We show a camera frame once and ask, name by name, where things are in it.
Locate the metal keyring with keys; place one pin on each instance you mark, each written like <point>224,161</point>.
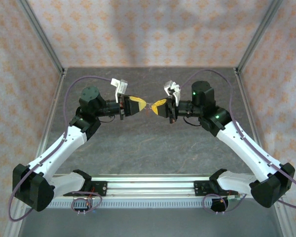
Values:
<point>149,106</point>

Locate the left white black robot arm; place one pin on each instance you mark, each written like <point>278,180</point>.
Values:
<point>61,150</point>

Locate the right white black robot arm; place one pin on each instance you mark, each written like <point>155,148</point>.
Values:
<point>244,153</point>

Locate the aluminium table edge rail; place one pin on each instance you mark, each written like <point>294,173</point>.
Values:
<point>250,111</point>
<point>46,123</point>

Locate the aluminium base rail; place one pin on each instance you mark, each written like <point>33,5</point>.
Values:
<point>150,185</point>

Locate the aluminium frame post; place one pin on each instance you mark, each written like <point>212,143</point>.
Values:
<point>257,37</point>
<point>44,37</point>

